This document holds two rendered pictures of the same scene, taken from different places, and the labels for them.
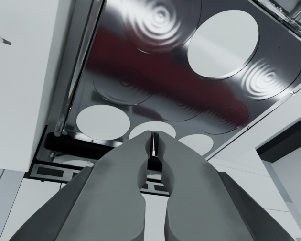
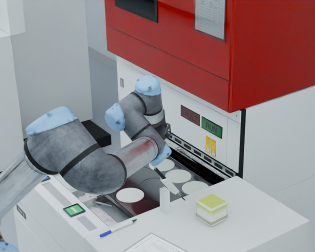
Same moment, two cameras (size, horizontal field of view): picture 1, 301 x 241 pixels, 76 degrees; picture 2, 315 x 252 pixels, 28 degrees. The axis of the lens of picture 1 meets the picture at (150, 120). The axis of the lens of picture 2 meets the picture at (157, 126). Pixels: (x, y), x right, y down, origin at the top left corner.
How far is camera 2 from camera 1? 200 cm
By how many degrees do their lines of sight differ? 25
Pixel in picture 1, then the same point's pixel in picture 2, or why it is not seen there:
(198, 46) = (138, 197)
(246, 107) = not seen: hidden behind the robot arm
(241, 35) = (122, 195)
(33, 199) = (233, 161)
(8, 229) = (237, 152)
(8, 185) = not seen: outside the picture
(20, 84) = (195, 196)
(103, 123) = (195, 188)
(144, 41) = (156, 204)
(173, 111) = (160, 183)
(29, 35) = (179, 201)
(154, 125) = (173, 180)
